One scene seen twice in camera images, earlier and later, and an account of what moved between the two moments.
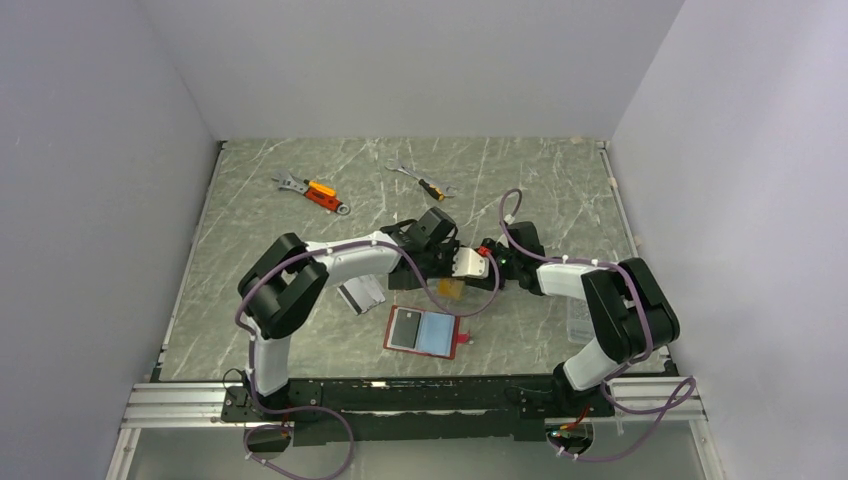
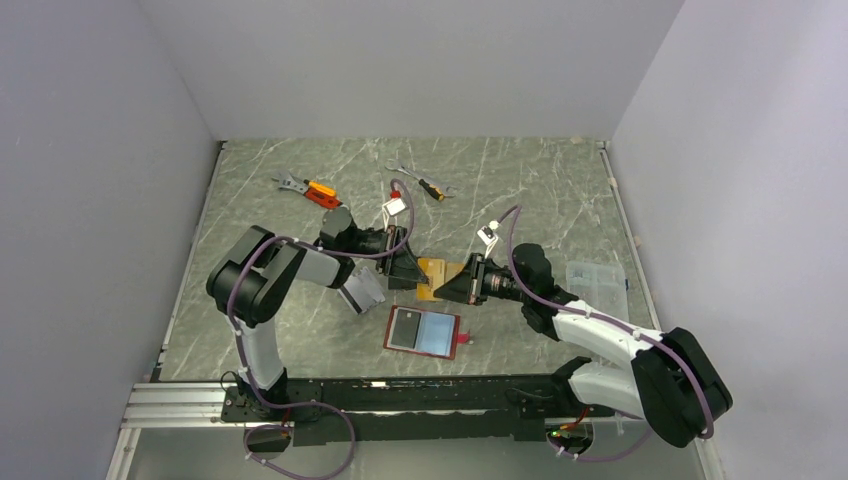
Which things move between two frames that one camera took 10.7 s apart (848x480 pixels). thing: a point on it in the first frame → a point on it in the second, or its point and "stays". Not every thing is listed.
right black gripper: (494, 248) → (468, 286)
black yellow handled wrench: (439, 193) stays
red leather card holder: (423, 331) stays
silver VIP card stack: (363, 294) stays
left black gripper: (447, 273) → (401, 264)
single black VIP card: (406, 328) stays
